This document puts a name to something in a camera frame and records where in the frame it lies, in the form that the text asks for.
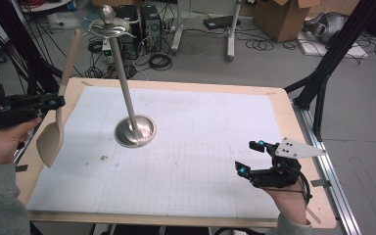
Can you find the white flat board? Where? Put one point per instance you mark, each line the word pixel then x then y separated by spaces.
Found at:
pixel 333 50

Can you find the white round table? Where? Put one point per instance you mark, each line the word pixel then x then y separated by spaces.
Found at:
pixel 45 5

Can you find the brown cardboard box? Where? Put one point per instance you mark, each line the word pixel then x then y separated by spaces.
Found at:
pixel 279 19

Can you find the white stand leg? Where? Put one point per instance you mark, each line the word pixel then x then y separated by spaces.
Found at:
pixel 178 29
pixel 232 32

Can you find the person's right hand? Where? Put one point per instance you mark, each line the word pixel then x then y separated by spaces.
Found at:
pixel 290 202

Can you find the flat black device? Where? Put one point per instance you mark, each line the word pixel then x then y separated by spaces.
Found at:
pixel 220 22

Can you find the clear plastic bag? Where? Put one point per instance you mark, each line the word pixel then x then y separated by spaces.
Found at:
pixel 62 20

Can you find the aluminium rail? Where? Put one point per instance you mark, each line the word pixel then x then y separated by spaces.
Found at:
pixel 341 209

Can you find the grey bag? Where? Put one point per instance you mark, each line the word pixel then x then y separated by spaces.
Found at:
pixel 326 27

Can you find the black computer tower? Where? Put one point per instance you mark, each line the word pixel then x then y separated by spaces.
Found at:
pixel 131 36
pixel 150 26

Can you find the silver metal utensil stand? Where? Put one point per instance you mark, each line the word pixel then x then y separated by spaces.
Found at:
pixel 125 84

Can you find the person's left hand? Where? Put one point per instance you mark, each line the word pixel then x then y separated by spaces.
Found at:
pixel 0 143

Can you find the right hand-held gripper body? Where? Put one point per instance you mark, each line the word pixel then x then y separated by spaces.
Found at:
pixel 282 173

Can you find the black metal frame struts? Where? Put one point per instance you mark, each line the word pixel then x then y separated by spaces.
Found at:
pixel 29 58
pixel 339 42

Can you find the power supply with green display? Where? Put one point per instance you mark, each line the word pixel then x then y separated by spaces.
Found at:
pixel 107 52

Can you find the beige wooden spatula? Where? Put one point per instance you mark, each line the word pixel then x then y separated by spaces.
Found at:
pixel 50 140

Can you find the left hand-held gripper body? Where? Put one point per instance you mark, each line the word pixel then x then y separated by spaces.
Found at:
pixel 6 111

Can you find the white grid mat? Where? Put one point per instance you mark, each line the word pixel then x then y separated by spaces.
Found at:
pixel 192 163

